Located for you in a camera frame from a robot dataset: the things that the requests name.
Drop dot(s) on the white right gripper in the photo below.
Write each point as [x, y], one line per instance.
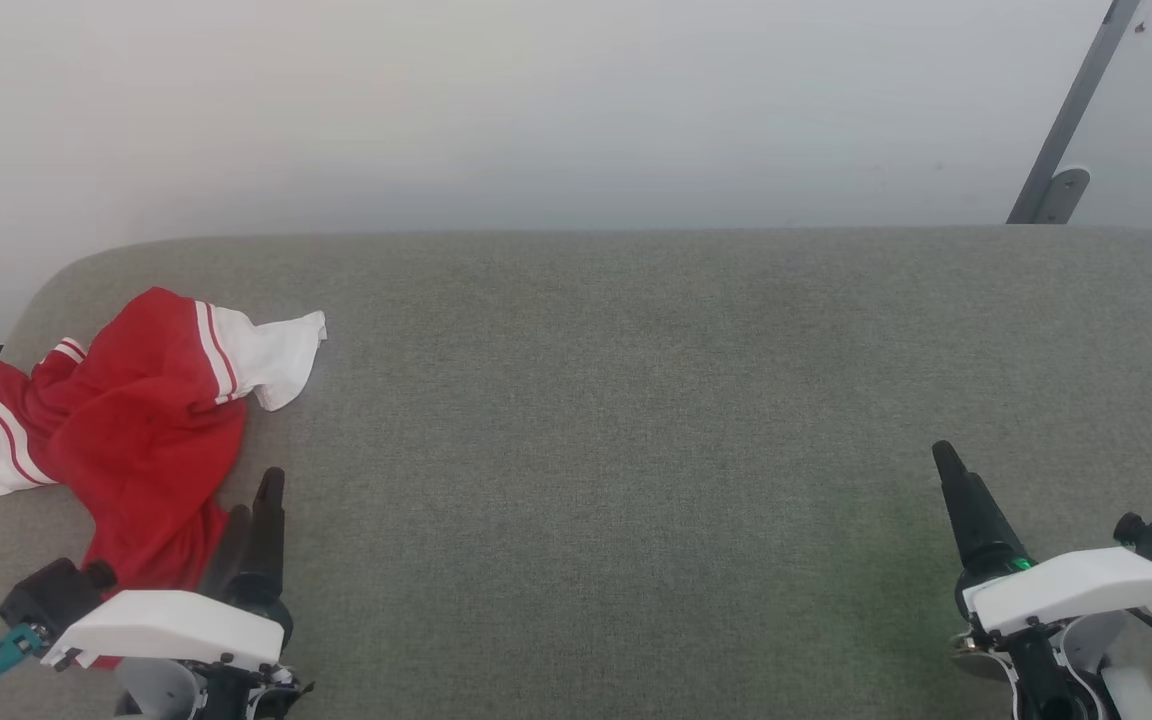
[1076, 585]

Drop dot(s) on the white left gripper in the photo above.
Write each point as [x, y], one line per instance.
[166, 625]

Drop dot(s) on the red and white basketball jersey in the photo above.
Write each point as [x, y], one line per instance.
[136, 420]

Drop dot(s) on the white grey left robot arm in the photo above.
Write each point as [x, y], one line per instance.
[158, 692]

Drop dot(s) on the grey metal bar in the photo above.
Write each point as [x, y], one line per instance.
[1076, 100]

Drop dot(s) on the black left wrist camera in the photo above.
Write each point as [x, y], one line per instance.
[51, 598]

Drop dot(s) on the grey metal bracket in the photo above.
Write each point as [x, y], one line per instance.
[1068, 195]

